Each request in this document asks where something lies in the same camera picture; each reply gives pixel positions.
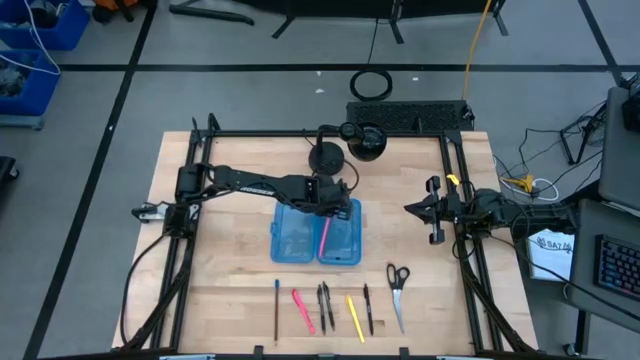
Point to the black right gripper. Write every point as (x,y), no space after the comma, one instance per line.
(436,220)

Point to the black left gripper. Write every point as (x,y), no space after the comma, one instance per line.
(325,197)

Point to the thin pink pen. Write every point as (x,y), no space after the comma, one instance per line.
(324,240)

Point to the blue plastic supply box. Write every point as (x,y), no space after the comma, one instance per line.
(292,240)

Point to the black grip ballpoint pen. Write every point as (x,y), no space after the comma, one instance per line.
(321,310)
(328,306)

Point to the slim black marker pen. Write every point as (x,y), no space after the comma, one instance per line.
(368,310)

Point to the pink highlighter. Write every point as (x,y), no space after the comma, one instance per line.
(303,311)

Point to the yellow highlighter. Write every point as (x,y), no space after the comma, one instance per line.
(355,318)

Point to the brown pencil blue eraser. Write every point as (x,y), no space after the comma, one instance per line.
(276,310)

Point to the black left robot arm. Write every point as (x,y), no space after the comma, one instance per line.
(240,179)

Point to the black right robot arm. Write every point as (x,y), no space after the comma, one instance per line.
(540,215)

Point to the black desk lamp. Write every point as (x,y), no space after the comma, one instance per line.
(326,159)

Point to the yellow power plug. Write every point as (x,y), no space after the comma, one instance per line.
(520,184)

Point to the white printed paper bag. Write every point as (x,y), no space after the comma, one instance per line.
(550,255)

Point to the grey desk top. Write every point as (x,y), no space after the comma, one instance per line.
(620,150)
(582,250)

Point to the black computer keyboard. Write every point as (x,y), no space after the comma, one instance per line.
(620,267)

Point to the black metal floor bar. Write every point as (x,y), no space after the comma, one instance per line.
(210,14)

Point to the orange black bag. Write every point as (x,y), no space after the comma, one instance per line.
(115,7)

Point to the blue storage bin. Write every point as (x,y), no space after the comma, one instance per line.
(65,32)
(40,90)

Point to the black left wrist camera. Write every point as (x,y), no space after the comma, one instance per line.
(341,196)

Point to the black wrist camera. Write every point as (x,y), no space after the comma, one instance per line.
(456,205)
(341,196)

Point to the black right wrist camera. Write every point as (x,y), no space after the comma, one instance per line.
(456,205)

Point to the black aluminium table frame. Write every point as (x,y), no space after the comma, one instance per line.
(260,133)

